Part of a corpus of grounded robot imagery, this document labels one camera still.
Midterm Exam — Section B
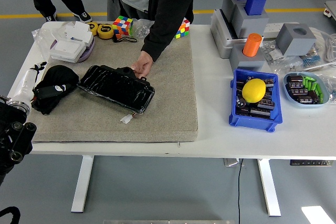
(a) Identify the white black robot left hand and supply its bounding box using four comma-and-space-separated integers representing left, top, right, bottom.
16, 61, 73, 102

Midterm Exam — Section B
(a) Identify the person's left hand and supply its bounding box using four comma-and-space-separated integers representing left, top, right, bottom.
130, 50, 154, 78

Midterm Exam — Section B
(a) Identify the black rag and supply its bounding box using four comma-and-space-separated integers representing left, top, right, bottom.
31, 65, 80, 116

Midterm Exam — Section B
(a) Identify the black glossy panel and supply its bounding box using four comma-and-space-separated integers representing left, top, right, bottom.
77, 65, 155, 115

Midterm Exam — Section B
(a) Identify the black table control panel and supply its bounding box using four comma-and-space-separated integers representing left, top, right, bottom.
289, 159, 334, 167

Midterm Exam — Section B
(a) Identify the clear bag of metal parts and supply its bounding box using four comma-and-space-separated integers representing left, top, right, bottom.
130, 18, 154, 38

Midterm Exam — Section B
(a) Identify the grey-brown mat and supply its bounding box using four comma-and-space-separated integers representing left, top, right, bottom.
31, 26, 199, 144

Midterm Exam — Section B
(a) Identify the colourful puzzle cube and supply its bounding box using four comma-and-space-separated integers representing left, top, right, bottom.
112, 15, 134, 39
174, 17, 191, 39

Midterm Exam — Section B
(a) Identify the clear empty plastic bag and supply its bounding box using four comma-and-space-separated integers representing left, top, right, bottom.
31, 22, 66, 62

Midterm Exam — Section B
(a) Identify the yellow tape measure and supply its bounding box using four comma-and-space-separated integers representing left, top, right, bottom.
88, 21, 99, 36
97, 23, 114, 40

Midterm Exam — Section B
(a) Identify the white flat box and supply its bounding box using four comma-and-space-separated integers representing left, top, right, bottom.
49, 39, 87, 61

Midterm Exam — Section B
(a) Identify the purple bowl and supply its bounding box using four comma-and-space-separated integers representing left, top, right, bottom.
49, 36, 96, 64

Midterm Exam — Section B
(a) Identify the white folded carton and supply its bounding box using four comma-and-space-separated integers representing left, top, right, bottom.
64, 21, 94, 44

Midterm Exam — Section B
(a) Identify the light grey flat case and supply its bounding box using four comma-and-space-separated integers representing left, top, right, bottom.
209, 8, 249, 59

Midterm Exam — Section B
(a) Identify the grey block holder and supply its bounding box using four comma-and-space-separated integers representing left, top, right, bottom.
221, 0, 249, 24
229, 44, 266, 72
230, 3, 270, 40

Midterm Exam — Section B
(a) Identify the orange cylinder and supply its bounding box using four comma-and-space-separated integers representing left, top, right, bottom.
242, 33, 264, 58

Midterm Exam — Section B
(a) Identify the yellow lemon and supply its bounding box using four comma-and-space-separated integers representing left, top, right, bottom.
241, 78, 267, 103

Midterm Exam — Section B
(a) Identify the white table leg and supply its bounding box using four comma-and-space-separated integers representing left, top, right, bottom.
70, 155, 95, 213
257, 158, 281, 217

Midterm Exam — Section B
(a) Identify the blue plastic bottle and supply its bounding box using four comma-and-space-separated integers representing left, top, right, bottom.
244, 0, 267, 16

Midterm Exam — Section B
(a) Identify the blue plastic bin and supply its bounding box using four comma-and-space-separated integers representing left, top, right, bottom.
227, 68, 284, 133

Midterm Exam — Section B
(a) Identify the clear bag of screws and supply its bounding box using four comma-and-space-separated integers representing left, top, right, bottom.
261, 40, 286, 65

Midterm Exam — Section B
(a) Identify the grey box under table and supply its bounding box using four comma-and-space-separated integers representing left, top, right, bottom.
223, 157, 245, 167

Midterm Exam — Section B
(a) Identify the clear bag of small parts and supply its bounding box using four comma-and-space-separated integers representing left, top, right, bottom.
272, 56, 305, 75

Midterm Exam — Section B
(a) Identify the light blue dish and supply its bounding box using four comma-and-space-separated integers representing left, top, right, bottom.
282, 71, 330, 109

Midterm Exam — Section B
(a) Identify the grey block with round hole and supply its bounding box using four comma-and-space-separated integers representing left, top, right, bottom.
275, 23, 318, 57

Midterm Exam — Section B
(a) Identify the bag of blue resistors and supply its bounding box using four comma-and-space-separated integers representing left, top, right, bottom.
301, 50, 322, 69

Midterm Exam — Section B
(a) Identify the clear crumpled plastic bag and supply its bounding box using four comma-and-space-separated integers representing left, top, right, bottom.
319, 73, 336, 104

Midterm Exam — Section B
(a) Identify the white cart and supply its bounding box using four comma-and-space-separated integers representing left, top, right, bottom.
323, 0, 336, 23

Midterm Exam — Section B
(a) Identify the black wrist strap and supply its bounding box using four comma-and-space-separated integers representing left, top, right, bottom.
112, 36, 138, 44

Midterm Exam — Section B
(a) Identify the white connector plug with wires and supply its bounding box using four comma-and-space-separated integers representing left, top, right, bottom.
120, 112, 137, 124

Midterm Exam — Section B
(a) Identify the black hanging cable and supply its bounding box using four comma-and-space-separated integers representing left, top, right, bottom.
237, 158, 245, 224

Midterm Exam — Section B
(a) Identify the white cable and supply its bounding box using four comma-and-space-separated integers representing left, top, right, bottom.
324, 33, 336, 63

